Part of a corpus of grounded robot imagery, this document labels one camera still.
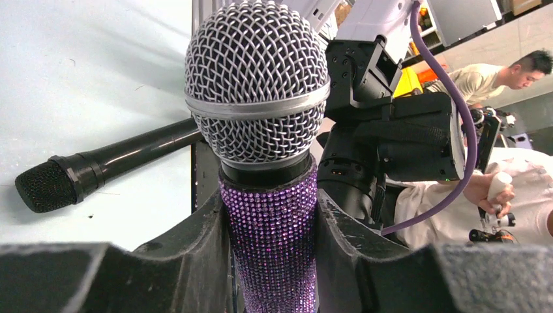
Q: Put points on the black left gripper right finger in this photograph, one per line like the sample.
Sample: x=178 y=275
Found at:
x=358 y=270

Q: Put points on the operator in white shirt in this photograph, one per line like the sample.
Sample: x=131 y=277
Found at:
x=528 y=197

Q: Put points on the black microphone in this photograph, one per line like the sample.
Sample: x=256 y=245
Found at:
x=63 y=181

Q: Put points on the handheld teleoperation controller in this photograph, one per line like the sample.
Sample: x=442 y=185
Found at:
x=489 y=125

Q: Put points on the purple glitter microphone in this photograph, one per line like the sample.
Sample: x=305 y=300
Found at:
x=257 y=85

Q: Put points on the person in beige shirt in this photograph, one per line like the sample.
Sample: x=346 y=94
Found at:
x=480 y=82

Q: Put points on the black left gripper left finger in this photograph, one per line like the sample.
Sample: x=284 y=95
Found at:
x=182 y=270

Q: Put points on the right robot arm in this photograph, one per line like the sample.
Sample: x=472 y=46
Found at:
x=405 y=139

